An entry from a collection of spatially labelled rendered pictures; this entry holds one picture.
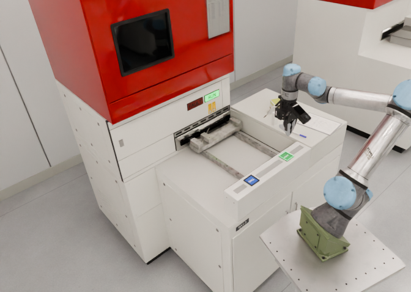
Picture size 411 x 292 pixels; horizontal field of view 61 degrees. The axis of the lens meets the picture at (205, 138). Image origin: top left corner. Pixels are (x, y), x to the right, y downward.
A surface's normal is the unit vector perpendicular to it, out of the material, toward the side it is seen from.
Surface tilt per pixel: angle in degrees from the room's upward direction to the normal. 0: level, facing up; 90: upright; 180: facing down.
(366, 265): 0
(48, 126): 90
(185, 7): 90
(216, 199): 0
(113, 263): 0
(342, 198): 56
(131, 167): 90
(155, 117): 90
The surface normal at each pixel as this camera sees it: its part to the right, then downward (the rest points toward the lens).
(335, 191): -0.65, -0.10
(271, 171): -0.06, -0.81
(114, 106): 0.65, 0.41
